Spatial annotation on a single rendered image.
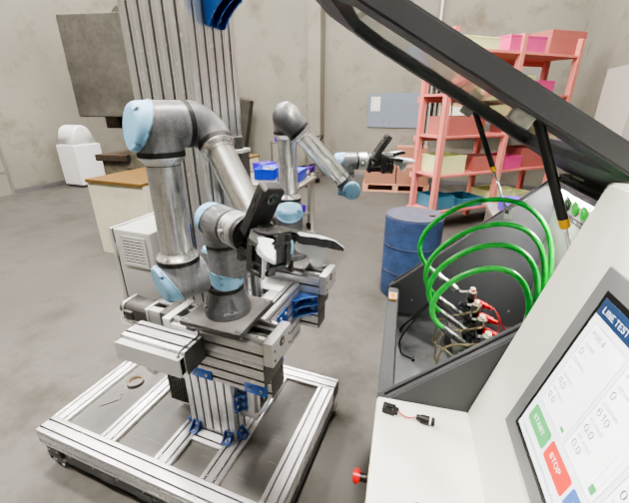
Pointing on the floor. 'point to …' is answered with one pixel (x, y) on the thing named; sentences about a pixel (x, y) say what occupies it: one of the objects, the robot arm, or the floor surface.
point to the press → (100, 75)
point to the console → (533, 343)
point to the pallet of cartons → (395, 175)
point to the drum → (406, 241)
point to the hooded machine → (78, 155)
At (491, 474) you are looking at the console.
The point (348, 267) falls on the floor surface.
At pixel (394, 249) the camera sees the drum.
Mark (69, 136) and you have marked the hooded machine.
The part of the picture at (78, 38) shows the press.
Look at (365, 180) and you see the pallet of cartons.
